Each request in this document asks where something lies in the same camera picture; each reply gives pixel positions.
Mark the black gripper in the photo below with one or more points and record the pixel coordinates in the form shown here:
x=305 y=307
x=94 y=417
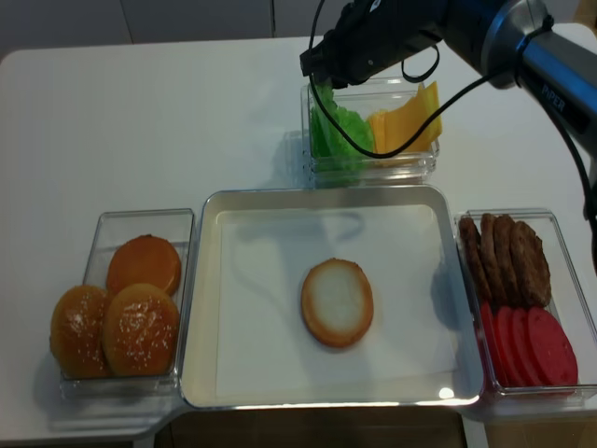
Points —
x=371 y=36

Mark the green lettuce leaf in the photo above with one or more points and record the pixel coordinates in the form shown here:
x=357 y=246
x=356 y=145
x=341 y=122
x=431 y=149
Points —
x=324 y=100

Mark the blue silver robot arm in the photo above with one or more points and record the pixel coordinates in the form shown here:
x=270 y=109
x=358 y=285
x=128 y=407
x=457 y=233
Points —
x=508 y=42

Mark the green lettuce leaves in container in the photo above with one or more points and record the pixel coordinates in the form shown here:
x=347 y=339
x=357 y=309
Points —
x=327 y=142

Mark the clear lettuce cheese container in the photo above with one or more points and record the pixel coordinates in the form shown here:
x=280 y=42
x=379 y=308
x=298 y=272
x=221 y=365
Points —
x=375 y=95

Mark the flat yellow cheese slice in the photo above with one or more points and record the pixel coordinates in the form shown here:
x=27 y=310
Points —
x=379 y=135

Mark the upright yellow cheese slice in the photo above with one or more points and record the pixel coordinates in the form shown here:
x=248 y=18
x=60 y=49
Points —
x=426 y=102

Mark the brown meat patty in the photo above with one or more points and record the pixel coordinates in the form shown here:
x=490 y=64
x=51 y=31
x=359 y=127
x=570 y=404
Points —
x=502 y=227
x=530 y=265
x=470 y=239
x=489 y=260

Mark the bottom bun half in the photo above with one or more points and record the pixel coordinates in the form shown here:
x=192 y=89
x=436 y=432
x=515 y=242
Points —
x=337 y=303

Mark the plain brown bun half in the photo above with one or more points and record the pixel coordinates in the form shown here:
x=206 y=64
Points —
x=146 y=259

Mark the clear bun container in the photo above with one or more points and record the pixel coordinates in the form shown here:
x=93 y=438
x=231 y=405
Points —
x=113 y=230

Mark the white parchment paper sheet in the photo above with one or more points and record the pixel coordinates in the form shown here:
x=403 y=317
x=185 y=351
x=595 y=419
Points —
x=263 y=345

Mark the silver metal baking tray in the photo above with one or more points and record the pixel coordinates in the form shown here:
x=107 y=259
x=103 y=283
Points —
x=460 y=387

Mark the sesame bun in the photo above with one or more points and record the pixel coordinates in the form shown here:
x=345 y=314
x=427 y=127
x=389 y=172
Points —
x=140 y=331
x=76 y=329

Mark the clear patty tomato container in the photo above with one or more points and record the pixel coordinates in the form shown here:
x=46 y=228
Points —
x=568 y=305

